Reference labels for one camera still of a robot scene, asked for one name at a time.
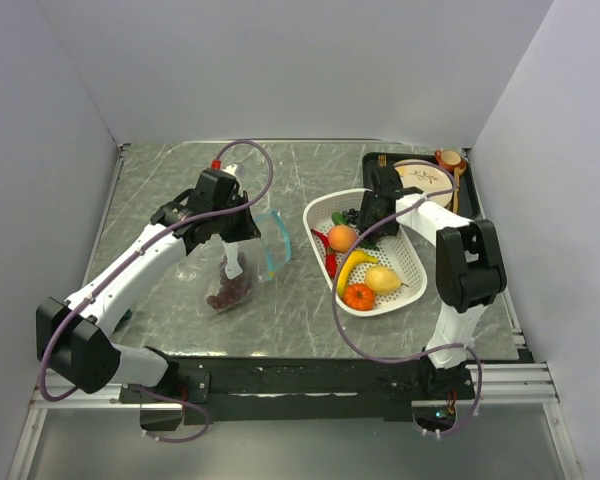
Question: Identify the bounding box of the white perforated plastic basket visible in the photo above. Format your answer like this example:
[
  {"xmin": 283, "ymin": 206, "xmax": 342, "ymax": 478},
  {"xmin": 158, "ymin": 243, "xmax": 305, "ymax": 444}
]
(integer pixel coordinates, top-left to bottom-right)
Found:
[{"xmin": 303, "ymin": 188, "xmax": 427, "ymax": 317}]

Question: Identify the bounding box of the clear zip top bag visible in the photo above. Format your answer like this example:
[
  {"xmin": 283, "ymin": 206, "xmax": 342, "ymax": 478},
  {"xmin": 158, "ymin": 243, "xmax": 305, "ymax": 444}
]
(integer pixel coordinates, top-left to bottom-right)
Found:
[{"xmin": 186, "ymin": 206, "xmax": 292, "ymax": 313}]

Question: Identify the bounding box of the red grape bunch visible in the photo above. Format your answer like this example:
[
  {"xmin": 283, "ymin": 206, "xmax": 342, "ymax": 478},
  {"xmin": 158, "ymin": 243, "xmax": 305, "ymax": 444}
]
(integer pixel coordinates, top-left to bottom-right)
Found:
[{"xmin": 206, "ymin": 252, "xmax": 253, "ymax": 310}]

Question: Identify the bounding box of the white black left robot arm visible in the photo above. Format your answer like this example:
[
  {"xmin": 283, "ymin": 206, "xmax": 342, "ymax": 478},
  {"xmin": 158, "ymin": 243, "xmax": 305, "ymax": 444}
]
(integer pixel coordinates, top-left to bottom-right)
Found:
[{"xmin": 36, "ymin": 164, "xmax": 261, "ymax": 402}]

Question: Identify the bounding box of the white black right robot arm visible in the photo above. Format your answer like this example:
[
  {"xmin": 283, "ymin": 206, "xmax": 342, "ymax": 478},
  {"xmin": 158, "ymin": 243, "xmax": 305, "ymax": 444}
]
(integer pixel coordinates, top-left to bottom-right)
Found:
[{"xmin": 357, "ymin": 166, "xmax": 507, "ymax": 398}]

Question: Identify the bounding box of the beige plate with branch pattern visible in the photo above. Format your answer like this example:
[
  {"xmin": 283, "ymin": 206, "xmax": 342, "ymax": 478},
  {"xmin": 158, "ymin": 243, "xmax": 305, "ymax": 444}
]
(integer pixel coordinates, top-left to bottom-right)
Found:
[{"xmin": 394, "ymin": 160, "xmax": 456, "ymax": 210}]

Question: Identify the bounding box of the green vegetable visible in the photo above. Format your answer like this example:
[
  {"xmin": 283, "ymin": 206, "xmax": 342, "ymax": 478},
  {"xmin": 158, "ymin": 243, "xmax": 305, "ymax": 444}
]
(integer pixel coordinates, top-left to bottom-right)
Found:
[{"xmin": 331, "ymin": 212, "xmax": 349, "ymax": 226}]

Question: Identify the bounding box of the orange peach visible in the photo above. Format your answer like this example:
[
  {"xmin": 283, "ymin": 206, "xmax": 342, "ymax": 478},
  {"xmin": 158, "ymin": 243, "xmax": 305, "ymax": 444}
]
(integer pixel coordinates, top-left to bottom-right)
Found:
[{"xmin": 327, "ymin": 225, "xmax": 358, "ymax": 253}]

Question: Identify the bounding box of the wooden knife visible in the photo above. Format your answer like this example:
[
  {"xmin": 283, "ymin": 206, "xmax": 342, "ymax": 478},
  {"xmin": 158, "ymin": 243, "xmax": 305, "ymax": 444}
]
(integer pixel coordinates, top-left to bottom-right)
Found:
[{"xmin": 452, "ymin": 167, "xmax": 465, "ymax": 214}]

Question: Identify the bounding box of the small orange cup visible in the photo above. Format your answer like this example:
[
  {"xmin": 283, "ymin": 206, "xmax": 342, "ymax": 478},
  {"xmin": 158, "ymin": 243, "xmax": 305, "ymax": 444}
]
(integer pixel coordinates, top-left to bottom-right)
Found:
[{"xmin": 434, "ymin": 149, "xmax": 466, "ymax": 173}]

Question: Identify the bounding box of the yellow banana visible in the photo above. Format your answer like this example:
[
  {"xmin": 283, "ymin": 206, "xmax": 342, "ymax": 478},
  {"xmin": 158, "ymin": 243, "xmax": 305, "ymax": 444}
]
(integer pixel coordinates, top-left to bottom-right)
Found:
[{"xmin": 336, "ymin": 250, "xmax": 379, "ymax": 297}]

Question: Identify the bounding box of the black rectangular tray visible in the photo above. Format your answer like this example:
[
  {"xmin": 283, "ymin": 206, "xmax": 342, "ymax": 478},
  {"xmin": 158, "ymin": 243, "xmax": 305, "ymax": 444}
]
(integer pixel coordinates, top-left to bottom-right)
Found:
[{"xmin": 361, "ymin": 152, "xmax": 481, "ymax": 219}]

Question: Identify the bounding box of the red chili pepper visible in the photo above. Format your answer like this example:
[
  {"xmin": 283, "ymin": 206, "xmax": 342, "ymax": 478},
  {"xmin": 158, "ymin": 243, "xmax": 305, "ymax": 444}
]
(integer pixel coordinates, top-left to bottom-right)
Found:
[{"xmin": 311, "ymin": 229, "xmax": 338, "ymax": 279}]

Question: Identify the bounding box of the yellow pear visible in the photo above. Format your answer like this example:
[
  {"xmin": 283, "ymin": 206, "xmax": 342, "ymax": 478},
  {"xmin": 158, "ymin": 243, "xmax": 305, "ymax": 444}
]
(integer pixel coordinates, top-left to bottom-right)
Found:
[{"xmin": 364, "ymin": 265, "xmax": 407, "ymax": 295}]

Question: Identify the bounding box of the small orange pumpkin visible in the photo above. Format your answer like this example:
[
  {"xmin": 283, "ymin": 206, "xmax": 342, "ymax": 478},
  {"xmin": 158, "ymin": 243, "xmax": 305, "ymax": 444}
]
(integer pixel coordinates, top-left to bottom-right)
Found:
[{"xmin": 342, "ymin": 283, "xmax": 376, "ymax": 311}]

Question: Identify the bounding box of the dark green mug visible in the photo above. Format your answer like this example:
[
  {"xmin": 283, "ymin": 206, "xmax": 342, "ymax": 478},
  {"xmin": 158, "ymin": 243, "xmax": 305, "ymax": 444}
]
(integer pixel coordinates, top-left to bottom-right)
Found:
[{"xmin": 115, "ymin": 309, "xmax": 132, "ymax": 329}]

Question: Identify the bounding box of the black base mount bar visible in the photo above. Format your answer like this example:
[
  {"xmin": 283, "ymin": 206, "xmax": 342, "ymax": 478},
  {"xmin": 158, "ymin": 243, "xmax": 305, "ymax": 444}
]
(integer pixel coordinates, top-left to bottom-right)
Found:
[{"xmin": 119, "ymin": 355, "xmax": 476, "ymax": 432}]

